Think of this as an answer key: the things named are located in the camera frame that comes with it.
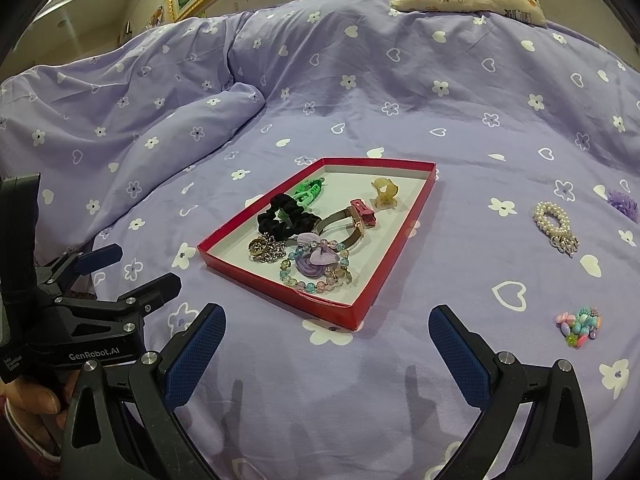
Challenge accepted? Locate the black scrunchie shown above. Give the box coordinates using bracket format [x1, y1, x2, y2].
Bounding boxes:
[257, 192, 324, 239]

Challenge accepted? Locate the pastel glass bead bracelet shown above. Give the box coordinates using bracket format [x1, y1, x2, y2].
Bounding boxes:
[279, 239, 354, 294]

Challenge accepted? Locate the red shallow cardboard tray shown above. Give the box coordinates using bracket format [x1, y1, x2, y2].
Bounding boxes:
[197, 157, 441, 332]

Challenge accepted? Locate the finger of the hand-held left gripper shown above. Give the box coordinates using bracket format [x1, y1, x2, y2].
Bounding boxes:
[36, 242, 125, 289]
[54, 272, 183, 337]

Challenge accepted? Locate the pink faced metal bangle watch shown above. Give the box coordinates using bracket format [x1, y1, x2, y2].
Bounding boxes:
[320, 199, 377, 257]

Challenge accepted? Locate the purple floral bedsheet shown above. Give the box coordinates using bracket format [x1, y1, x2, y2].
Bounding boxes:
[0, 0, 640, 480]

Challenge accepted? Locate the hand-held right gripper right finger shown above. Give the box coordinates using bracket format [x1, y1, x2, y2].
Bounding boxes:
[429, 304, 593, 480]

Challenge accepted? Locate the purple flower hair accessory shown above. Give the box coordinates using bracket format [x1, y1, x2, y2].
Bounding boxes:
[607, 189, 639, 219]

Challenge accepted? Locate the purple floral duvet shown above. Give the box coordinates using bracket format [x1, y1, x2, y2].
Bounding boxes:
[0, 10, 267, 261]

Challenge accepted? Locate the yellow translucent claw clip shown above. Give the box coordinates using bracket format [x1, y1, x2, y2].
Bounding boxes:
[371, 176, 401, 210]

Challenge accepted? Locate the person's left hand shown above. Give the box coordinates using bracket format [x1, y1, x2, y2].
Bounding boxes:
[0, 377, 77, 457]

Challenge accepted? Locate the white pearl bracelet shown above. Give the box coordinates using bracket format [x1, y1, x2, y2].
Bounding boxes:
[533, 201, 581, 259]

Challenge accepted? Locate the purple bow hair tie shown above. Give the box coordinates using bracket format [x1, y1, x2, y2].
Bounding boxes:
[292, 232, 339, 279]

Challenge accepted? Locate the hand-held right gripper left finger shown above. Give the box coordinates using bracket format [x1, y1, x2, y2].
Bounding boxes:
[60, 302, 227, 480]

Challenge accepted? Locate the colorful candy bead bracelet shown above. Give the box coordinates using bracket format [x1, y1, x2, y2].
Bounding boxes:
[555, 307, 603, 349]

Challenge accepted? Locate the person's left forearm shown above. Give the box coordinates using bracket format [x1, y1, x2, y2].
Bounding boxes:
[0, 402, 63, 480]

